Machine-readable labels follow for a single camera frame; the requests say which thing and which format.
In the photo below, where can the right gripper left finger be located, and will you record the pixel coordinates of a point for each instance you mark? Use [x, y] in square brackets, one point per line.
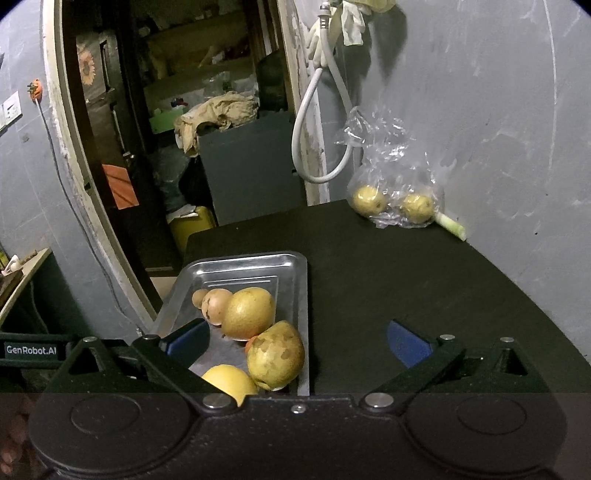
[150, 364]

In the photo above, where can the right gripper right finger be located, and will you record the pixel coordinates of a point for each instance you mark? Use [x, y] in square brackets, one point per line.
[445, 365]

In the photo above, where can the yellow lemon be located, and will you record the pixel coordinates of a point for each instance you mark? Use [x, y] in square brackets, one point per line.
[232, 381]

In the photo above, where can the small brown kiwi fruit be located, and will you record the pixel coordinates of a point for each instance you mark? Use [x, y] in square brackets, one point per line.
[198, 296]

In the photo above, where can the green yellow pear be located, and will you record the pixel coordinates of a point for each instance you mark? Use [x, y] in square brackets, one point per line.
[276, 357]

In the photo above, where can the orange tangerine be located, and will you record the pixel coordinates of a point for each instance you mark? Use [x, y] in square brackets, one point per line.
[249, 344]

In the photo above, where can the wooden side shelf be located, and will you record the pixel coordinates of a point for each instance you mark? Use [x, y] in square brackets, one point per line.
[24, 276]

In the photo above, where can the green onion stalk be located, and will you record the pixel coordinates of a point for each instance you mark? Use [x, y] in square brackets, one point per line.
[451, 225]

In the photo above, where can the yellow plastic canister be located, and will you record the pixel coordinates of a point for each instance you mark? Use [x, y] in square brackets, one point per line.
[188, 220]

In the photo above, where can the metal tray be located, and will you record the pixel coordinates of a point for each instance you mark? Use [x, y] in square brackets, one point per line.
[198, 345]

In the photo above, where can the bagged pear right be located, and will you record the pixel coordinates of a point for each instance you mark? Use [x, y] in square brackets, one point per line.
[418, 209]

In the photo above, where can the bagged pear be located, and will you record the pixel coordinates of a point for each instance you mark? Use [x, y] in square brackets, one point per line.
[418, 209]
[368, 201]

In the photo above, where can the bagged pear left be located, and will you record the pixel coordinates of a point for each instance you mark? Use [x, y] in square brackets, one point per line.
[368, 201]

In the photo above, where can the clear plastic bag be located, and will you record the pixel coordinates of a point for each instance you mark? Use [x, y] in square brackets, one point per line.
[389, 162]

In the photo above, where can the dark grey cabinet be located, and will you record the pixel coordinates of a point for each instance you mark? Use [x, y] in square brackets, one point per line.
[249, 169]

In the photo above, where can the beige crumpled cloth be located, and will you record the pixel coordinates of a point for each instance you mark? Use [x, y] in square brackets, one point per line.
[222, 112]

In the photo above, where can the yellow rag on tap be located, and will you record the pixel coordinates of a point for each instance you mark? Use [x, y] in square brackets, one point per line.
[344, 21]

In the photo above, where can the white wall switch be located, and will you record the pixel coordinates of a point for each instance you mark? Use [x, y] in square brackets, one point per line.
[10, 111]

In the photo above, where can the orange wall plug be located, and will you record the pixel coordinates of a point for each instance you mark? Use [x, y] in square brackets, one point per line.
[35, 90]

